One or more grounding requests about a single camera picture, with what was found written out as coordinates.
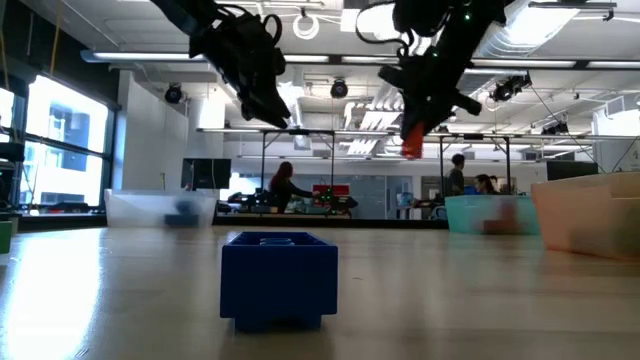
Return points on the green toy brick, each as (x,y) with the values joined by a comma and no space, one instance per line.
(4,237)

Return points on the orange plastic bin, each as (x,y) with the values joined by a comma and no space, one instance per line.
(570,215)

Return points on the black station frame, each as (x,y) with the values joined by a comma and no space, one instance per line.
(297,132)
(472,136)

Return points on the clear plastic bin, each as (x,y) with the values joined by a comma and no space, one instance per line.
(135,210)

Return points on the large window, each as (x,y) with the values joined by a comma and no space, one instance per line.
(65,150)

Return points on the black ceiling-mounted device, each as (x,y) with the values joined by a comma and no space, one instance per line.
(507,89)

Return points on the black computer monitor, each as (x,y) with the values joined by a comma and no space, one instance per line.
(206,173)
(572,170)

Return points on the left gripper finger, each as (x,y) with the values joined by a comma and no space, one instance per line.
(267,110)

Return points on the black background robot arm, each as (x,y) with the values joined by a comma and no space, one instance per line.
(345,204)
(250,200)

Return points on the black ceiling spotlight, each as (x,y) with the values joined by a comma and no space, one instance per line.
(173,94)

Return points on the white ceiling light fixture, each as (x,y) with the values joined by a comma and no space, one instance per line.
(375,22)

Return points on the person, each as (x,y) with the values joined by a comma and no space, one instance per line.
(285,187)
(485,184)
(456,175)

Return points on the green potted plant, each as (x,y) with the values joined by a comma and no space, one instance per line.
(300,205)

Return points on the red sign board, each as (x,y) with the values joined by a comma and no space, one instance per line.
(342,189)

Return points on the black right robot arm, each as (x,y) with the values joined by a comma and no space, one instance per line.
(465,30)

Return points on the black ceiling camera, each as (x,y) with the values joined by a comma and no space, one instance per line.
(339,88)

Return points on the silver ventilation duct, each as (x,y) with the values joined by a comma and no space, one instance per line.
(505,42)

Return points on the teal plastic bin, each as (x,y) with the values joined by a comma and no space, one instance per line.
(465,215)

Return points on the overhead LED light bar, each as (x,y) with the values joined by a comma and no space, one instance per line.
(135,56)

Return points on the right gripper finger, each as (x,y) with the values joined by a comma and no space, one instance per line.
(407,117)
(431,117)

